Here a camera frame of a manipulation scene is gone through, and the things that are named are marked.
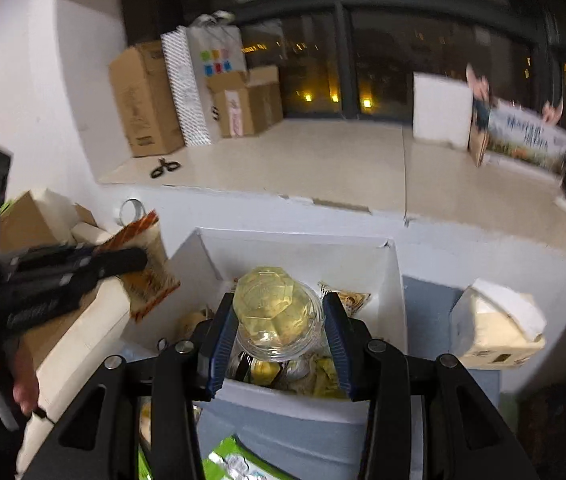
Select tall cardboard box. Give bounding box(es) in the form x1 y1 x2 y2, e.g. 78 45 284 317
108 41 185 157

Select printed landscape carton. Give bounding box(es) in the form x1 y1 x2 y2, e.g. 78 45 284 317
465 62 566 177

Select flat cardboard sheet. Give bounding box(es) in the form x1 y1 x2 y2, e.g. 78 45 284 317
0 188 97 368

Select tissue paper pack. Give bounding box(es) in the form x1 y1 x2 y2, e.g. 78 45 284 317
449 278 546 370

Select clear jelly cup pack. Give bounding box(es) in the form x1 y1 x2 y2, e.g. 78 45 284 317
233 266 324 362

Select white tape roll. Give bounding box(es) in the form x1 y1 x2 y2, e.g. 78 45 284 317
116 197 146 226

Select white foam box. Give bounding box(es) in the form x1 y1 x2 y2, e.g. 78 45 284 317
413 73 473 151

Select small open cardboard box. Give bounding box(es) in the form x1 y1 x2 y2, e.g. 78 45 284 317
207 65 283 139

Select illustrated chips bag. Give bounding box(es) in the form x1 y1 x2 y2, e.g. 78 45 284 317
319 282 372 318

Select white beige snack bag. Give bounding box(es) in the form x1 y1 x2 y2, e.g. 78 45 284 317
98 210 181 323

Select white storage box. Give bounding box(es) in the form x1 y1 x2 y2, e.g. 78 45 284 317
121 225 409 424

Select black scissors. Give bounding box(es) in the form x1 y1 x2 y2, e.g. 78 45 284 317
149 157 181 179

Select green wet wipes pack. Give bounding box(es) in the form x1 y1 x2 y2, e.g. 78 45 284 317
137 433 294 480

